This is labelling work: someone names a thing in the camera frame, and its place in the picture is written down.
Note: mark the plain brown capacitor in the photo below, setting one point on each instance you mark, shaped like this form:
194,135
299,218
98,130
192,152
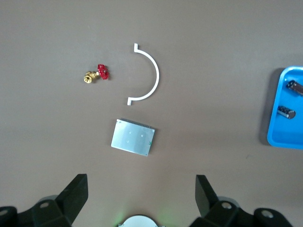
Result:
297,88

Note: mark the silver metal power supply box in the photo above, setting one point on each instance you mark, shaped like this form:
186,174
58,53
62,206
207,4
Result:
132,138

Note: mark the blue plastic tray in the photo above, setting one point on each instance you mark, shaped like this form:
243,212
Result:
281,137

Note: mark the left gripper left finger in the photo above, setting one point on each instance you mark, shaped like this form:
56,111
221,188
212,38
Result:
71,196

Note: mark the brown table mat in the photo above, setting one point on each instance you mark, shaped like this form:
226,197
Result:
59,130

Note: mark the dark capacitor with white print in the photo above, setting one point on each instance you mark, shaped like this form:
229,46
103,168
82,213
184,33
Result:
285,111

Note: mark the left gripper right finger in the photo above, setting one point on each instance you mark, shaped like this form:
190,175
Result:
206,198

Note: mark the white semicircular bracket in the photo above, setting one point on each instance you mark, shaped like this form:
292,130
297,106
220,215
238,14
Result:
157,75

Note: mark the brass valve with red handwheel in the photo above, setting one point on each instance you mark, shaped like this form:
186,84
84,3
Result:
91,76

